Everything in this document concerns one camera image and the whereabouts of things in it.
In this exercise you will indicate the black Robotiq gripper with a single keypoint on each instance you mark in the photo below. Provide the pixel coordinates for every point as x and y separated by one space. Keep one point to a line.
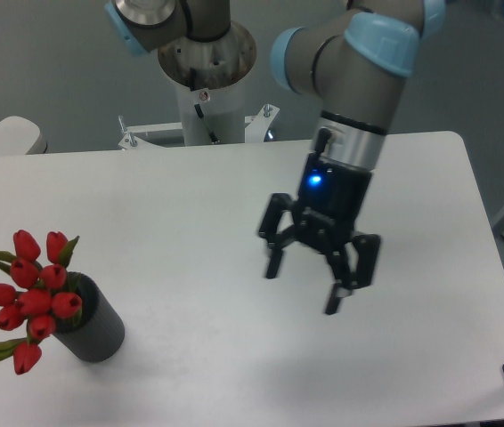
329 200

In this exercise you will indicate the red tulip bouquet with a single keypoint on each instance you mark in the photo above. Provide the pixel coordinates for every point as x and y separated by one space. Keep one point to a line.
41 298

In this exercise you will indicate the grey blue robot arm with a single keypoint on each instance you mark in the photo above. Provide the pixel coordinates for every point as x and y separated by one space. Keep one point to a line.
357 64

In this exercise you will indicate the dark grey ribbed vase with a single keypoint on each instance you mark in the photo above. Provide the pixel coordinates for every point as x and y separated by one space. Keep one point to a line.
100 331

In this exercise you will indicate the white chair armrest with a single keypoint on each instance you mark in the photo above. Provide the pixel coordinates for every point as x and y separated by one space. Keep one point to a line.
20 136

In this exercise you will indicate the white metal base frame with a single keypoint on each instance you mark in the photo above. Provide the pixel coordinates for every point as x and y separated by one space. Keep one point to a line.
256 128

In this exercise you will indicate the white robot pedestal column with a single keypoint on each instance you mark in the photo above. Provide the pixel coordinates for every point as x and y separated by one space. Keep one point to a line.
209 77

